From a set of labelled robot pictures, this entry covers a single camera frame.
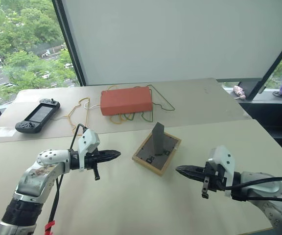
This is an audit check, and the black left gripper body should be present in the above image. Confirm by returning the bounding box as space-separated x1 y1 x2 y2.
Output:
83 150 102 182

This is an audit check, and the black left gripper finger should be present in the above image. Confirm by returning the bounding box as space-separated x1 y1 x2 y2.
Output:
98 149 121 158
99 155 120 164

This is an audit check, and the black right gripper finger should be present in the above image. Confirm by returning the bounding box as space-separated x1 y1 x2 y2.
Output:
177 170 205 182
175 165 206 174

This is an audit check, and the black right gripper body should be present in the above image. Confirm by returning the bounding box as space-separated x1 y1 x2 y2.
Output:
201 161 227 199

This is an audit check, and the orange rectangular box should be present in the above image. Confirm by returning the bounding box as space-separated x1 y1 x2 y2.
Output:
100 86 154 117

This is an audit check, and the black handheld game controller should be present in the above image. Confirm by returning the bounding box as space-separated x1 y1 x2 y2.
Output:
15 98 61 134

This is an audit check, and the red tape strip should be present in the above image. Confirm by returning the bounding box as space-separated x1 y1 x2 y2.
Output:
45 220 56 235

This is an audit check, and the pink folded umbrella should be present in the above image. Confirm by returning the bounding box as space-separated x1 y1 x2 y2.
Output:
233 85 247 100

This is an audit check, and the white roller blind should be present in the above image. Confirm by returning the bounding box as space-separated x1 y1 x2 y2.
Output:
62 0 282 87

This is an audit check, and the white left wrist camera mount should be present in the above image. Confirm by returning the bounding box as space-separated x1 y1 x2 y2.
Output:
77 128 101 172

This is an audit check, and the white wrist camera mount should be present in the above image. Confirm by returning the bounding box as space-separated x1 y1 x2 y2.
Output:
209 145 236 198
77 128 101 172

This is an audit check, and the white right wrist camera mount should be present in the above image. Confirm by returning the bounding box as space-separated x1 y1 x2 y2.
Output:
209 145 236 198

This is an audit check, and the yellow wire hanger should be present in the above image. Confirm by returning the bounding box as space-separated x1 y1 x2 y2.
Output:
106 85 133 125

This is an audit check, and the wooden picture frame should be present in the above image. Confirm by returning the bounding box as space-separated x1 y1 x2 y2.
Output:
131 121 183 177

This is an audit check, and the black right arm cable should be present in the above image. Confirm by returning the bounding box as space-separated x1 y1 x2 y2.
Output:
224 177 282 204

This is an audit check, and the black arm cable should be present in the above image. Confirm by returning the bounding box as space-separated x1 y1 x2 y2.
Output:
47 124 89 235
224 177 282 204

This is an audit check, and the orange-yellow wire hanger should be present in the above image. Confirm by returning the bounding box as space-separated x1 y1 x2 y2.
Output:
67 97 92 135

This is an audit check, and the thin white cable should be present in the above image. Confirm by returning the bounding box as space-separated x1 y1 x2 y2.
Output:
49 104 103 121

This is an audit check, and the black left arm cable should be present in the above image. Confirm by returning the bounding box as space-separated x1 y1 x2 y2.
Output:
47 124 89 235

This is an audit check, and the green wire hanger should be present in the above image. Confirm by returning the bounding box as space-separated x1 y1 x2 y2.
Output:
140 84 176 123

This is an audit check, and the black window frame post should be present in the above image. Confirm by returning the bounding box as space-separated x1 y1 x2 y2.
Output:
51 0 87 87

